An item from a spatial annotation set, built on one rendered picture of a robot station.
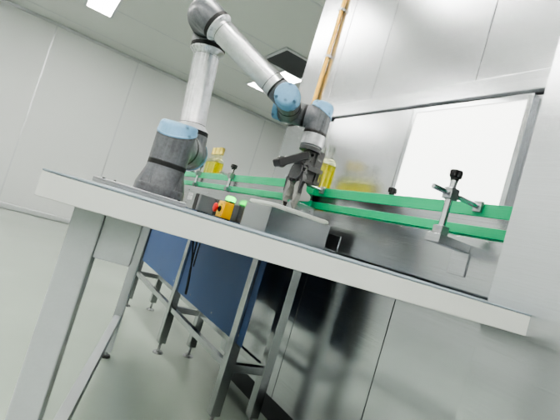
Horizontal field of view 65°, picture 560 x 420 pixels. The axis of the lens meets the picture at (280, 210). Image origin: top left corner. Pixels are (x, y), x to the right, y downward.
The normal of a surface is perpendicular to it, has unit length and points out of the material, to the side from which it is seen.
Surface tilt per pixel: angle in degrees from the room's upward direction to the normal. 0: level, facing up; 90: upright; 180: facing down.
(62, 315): 90
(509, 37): 90
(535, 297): 90
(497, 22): 90
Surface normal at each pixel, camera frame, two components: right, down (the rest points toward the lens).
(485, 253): -0.82, -0.28
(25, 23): 0.49, 0.10
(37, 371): 0.22, 0.01
